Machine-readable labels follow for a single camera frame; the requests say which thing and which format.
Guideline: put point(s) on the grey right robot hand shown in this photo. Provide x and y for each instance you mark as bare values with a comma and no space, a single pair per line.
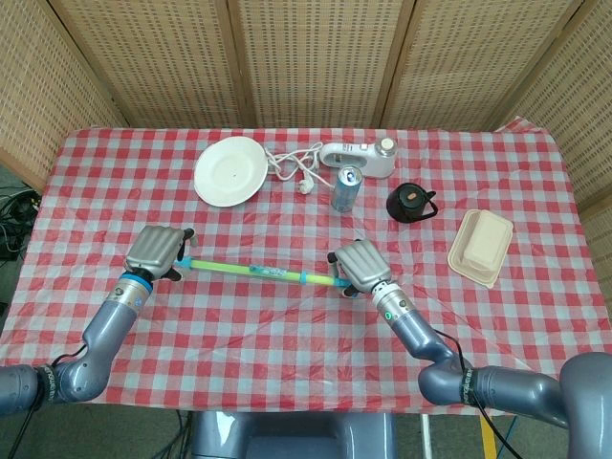
361,265

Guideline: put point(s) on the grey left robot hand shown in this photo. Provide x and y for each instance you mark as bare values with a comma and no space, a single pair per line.
153,248

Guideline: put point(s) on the long water squirt pump toy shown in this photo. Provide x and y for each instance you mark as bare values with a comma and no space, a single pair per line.
225,267

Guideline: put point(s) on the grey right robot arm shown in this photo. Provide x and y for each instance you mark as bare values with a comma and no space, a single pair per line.
421,334

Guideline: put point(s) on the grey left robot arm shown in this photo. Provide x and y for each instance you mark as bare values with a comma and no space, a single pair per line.
105,334

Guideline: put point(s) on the blue drink can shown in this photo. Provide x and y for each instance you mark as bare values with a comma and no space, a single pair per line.
345,193

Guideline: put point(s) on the black kettle lid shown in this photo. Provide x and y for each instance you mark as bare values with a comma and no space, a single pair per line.
406,203

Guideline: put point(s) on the white handheld appliance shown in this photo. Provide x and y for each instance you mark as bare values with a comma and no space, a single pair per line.
368,160

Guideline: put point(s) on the white round plate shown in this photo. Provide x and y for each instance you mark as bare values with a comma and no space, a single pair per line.
229,172

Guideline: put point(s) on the beige lidded food container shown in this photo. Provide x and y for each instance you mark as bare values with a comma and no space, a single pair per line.
480,246

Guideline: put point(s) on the red white checkered tablecloth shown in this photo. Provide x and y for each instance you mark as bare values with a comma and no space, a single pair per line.
268,344

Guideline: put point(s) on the grey robot torso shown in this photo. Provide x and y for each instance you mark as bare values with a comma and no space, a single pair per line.
296,435

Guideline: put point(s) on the woven folding screen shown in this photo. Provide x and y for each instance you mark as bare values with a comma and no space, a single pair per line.
311,57

